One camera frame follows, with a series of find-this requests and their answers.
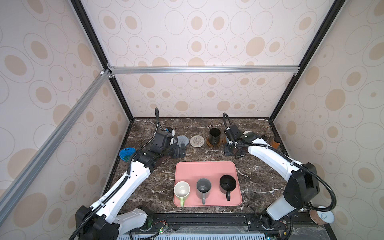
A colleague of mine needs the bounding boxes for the black right corner post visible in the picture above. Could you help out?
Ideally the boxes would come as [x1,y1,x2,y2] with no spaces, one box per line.
[270,0,347,124]

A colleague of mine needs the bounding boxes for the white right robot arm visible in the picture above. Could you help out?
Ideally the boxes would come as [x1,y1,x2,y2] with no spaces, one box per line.
[224,124,337,230]

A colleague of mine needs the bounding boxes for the black mug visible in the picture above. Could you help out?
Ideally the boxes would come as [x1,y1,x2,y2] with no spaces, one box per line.
[220,175,237,201]
[208,128,221,145]

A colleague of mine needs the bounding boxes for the multicolour stitched white coaster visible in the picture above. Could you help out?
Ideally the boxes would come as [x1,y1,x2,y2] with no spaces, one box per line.
[190,135,205,148]

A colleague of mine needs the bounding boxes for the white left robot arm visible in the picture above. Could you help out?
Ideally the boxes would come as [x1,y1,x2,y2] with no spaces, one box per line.
[70,128,179,240]

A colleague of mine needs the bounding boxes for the green white mug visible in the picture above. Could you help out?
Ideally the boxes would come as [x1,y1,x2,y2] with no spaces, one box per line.
[174,181,191,208]

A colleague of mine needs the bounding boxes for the blue lidded white cup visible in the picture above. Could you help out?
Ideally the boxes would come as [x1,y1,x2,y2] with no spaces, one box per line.
[119,148,136,162]

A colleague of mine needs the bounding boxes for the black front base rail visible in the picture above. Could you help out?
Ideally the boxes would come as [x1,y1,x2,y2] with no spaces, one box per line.
[77,212,337,240]

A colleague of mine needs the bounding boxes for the brown can white lid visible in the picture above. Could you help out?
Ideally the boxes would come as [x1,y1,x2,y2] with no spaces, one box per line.
[309,210,335,226]

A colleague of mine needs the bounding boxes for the pink tray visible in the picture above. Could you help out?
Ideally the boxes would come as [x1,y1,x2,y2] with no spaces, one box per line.
[174,161,243,208]

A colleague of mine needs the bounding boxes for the aluminium back crossbar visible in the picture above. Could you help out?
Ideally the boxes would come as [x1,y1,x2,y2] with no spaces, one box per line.
[101,65,300,77]

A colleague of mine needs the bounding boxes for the grey mug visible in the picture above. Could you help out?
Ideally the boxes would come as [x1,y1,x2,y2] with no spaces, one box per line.
[196,178,212,205]

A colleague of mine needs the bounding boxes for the orange bottle black cap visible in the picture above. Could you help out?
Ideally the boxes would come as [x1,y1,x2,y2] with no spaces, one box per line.
[269,137,282,149]

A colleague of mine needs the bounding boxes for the light blue woven coaster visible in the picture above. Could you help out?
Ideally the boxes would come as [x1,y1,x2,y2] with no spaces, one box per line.
[177,135,190,146]

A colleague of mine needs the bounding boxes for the aluminium left side bar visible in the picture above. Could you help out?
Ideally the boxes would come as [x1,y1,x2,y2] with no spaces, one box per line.
[1,69,111,225]

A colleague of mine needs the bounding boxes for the black corner frame post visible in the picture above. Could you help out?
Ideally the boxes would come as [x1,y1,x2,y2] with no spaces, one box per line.
[70,0,135,122]

